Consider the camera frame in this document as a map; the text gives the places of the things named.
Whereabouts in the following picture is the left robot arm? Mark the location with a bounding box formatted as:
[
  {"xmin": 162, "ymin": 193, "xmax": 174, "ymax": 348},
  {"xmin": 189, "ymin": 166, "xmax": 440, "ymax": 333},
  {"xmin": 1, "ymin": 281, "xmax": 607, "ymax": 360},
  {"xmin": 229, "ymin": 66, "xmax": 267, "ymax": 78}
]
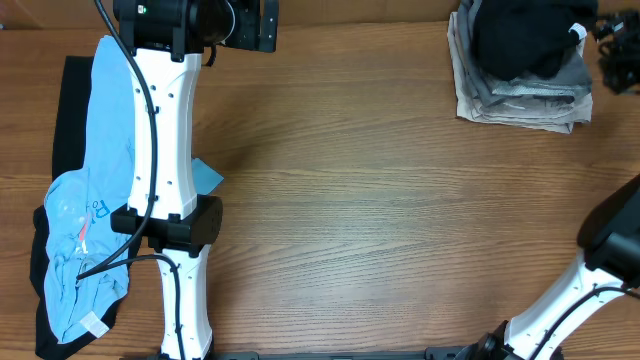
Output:
[{"xmin": 111, "ymin": 0, "xmax": 279, "ymax": 359}]

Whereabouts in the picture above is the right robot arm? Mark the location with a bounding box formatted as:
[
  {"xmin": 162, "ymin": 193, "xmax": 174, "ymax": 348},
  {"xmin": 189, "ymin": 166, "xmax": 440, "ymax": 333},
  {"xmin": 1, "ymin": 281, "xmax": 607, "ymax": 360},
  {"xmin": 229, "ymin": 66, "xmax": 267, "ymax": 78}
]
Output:
[{"xmin": 448, "ymin": 0, "xmax": 639, "ymax": 359}]

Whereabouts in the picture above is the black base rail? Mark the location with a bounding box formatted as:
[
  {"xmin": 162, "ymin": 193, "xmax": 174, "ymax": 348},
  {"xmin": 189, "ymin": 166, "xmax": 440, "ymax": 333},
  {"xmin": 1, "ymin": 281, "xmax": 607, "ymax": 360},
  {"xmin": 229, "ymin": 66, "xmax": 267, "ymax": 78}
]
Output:
[{"xmin": 210, "ymin": 346, "xmax": 463, "ymax": 360}]

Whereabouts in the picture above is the light blue t-shirt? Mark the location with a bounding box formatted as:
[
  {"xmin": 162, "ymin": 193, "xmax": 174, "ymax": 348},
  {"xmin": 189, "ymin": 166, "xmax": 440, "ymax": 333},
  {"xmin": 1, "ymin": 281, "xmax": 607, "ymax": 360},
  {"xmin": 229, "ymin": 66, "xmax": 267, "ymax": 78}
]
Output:
[{"xmin": 44, "ymin": 36, "xmax": 222, "ymax": 344}]

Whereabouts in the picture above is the black garment under pile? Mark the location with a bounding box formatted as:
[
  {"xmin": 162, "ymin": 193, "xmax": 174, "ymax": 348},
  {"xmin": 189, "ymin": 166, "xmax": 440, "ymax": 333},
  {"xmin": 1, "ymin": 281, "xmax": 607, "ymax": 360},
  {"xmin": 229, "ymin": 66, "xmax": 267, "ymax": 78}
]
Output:
[{"xmin": 29, "ymin": 55, "xmax": 134, "ymax": 359}]

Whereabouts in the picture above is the beige folded garment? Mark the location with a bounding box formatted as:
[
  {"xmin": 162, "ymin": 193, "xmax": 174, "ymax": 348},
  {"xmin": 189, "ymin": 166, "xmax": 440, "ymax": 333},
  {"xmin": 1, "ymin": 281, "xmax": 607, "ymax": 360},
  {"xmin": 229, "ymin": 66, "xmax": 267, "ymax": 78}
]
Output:
[{"xmin": 447, "ymin": 12, "xmax": 593, "ymax": 134}]

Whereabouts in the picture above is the light grey folded garment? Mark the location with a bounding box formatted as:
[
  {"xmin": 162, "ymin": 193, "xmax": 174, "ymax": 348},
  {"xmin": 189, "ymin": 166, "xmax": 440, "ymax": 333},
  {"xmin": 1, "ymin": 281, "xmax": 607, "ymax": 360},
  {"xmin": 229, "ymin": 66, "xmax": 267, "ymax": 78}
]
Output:
[{"xmin": 461, "ymin": 88, "xmax": 593, "ymax": 119}]

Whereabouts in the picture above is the black t-shirt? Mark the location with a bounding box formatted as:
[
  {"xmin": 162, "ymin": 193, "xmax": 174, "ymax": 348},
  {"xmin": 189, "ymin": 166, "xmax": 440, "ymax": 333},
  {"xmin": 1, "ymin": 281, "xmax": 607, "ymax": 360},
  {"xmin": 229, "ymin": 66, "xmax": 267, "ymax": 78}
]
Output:
[{"xmin": 471, "ymin": 0, "xmax": 598, "ymax": 81}]

